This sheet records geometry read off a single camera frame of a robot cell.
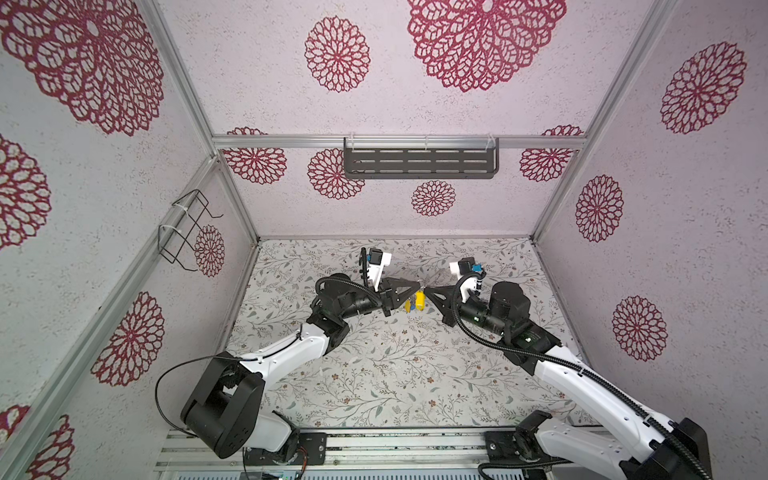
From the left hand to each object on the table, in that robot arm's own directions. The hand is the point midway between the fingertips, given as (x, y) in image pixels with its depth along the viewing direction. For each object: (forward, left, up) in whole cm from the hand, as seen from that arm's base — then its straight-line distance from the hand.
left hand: (417, 289), depth 71 cm
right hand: (-1, -2, +1) cm, 2 cm away
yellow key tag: (-2, -1, -2) cm, 3 cm away
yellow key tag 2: (-2, +2, -5) cm, 5 cm away
